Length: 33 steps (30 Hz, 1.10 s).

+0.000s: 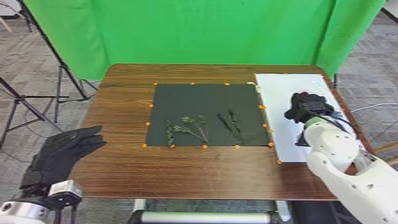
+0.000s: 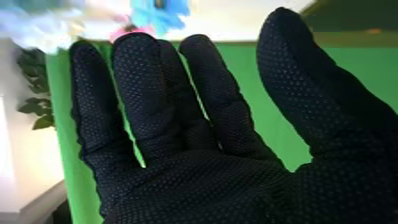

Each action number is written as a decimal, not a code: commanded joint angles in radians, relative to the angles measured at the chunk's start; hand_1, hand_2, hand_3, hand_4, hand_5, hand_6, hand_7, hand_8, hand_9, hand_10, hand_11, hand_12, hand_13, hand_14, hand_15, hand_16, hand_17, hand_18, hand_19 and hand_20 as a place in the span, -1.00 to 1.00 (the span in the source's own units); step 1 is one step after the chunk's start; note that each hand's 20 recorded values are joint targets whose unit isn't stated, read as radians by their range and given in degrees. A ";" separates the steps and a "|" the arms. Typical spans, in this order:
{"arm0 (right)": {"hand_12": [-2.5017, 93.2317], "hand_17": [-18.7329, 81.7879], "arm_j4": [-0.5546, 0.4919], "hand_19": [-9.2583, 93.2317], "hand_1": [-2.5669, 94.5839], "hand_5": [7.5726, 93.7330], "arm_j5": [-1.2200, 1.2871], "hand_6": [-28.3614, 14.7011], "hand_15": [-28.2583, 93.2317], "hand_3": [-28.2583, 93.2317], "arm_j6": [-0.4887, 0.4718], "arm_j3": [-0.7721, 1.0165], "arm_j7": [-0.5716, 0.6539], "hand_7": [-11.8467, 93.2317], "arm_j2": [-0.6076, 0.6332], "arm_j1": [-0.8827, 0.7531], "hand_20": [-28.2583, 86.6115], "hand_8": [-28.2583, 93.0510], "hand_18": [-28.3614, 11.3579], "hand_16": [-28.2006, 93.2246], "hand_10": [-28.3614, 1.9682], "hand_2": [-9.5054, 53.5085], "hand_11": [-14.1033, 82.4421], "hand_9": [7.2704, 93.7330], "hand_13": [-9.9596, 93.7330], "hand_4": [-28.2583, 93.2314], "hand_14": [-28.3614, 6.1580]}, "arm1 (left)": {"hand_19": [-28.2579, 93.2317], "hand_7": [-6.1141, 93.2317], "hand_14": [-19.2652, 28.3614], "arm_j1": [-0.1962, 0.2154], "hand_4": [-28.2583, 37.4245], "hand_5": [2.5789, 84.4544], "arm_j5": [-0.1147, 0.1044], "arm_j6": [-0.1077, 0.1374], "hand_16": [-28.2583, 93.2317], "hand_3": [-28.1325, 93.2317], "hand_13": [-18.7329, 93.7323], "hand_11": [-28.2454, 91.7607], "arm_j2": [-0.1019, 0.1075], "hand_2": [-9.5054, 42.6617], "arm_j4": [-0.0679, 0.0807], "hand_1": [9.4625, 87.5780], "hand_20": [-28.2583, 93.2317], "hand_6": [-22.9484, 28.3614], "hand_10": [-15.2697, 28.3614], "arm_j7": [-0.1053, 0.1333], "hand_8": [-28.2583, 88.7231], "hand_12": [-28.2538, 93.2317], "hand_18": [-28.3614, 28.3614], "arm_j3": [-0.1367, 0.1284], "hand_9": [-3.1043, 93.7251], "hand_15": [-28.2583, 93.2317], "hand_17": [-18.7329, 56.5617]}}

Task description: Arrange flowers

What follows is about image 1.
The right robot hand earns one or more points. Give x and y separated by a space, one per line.
307 105

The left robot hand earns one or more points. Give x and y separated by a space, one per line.
62 153

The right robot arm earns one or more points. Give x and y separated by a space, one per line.
348 173

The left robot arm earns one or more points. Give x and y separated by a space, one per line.
35 206

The white sheet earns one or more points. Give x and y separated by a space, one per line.
284 96

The green sprig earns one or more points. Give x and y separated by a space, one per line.
224 122
190 128
234 125
170 133

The black tripod stand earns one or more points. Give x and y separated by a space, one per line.
23 100
62 71

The dark mat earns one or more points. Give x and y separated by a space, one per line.
204 110

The pale grey bar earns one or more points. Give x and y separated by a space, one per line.
206 217

